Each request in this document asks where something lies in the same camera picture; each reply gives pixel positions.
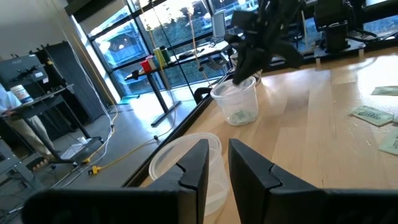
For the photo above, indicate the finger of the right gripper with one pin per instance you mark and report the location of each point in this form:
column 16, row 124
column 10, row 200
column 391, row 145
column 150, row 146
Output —
column 289, row 54
column 247, row 63

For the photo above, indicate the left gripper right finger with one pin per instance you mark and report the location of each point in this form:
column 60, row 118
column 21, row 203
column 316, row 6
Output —
column 295, row 202

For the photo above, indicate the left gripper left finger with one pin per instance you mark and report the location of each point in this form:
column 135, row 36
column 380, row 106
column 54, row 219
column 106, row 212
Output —
column 124, row 205

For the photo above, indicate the pale green stevia packet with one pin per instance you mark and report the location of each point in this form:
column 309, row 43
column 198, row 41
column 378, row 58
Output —
column 371, row 115
column 387, row 91
column 242, row 117
column 390, row 143

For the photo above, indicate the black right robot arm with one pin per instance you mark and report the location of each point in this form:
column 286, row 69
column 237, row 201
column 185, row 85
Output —
column 334, row 31

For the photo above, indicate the clear plastic cup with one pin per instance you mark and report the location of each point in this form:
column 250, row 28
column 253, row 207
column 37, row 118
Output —
column 227, row 102
column 166, row 160

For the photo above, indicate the white grey monitor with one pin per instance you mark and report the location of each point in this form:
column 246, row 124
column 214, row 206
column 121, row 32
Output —
column 219, row 25

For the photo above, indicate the dark green bottle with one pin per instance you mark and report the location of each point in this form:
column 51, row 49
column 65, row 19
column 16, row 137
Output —
column 167, row 54

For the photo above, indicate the pale green bottle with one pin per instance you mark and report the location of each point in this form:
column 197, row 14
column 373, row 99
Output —
column 159, row 57

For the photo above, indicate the black window desk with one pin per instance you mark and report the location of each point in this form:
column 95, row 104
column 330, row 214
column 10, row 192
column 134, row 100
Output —
column 159, row 95

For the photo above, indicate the red cup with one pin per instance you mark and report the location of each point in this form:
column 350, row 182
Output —
column 146, row 66

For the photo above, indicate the person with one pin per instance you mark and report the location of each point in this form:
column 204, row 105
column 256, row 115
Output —
column 28, row 133

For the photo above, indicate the black standing desk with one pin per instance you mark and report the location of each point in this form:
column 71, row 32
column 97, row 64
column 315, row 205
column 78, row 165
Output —
column 40, row 104

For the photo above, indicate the black cabinet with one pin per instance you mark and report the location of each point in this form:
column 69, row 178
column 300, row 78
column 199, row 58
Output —
column 71, row 81

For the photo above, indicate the white container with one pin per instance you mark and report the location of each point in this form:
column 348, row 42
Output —
column 21, row 93

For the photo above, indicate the dark grey box device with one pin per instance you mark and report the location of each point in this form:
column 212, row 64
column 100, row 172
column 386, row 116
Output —
column 21, row 70

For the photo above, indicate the black frame clamp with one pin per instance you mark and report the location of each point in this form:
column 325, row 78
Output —
column 200, row 93

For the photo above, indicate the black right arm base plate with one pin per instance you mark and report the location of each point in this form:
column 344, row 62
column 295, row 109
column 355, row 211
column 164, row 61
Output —
column 351, row 47

